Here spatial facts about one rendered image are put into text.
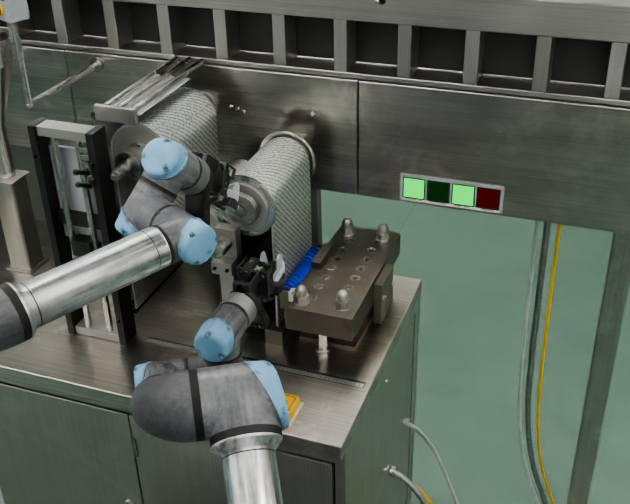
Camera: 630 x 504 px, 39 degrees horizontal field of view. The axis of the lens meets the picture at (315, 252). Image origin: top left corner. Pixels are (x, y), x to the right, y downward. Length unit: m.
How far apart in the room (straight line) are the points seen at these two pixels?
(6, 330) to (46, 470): 1.03
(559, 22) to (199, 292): 1.09
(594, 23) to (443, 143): 0.43
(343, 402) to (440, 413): 1.38
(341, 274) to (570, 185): 0.56
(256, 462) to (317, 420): 0.51
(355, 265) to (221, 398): 0.82
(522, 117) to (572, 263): 2.25
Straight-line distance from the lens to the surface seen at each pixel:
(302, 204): 2.11
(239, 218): 1.94
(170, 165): 1.60
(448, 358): 3.54
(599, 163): 2.06
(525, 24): 1.98
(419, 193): 2.16
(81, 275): 1.45
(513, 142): 2.07
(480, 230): 4.42
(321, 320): 1.98
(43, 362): 2.16
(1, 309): 1.40
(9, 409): 2.31
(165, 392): 1.42
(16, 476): 2.48
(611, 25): 1.96
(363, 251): 2.20
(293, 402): 1.90
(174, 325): 2.20
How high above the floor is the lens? 2.16
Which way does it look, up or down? 31 degrees down
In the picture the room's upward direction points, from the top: 1 degrees counter-clockwise
